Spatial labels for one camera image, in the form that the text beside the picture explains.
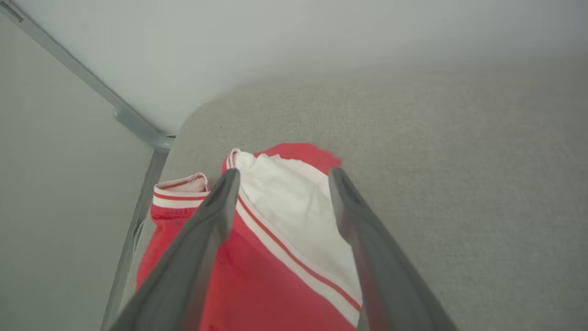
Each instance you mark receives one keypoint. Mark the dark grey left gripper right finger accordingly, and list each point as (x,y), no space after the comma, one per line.
(381,276)

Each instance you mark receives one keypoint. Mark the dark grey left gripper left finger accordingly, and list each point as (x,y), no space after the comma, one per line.
(193,257)

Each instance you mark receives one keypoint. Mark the red and white garment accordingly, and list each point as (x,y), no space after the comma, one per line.
(275,294)

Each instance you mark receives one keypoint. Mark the grey metal frame rail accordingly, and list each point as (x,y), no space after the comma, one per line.
(133,122)

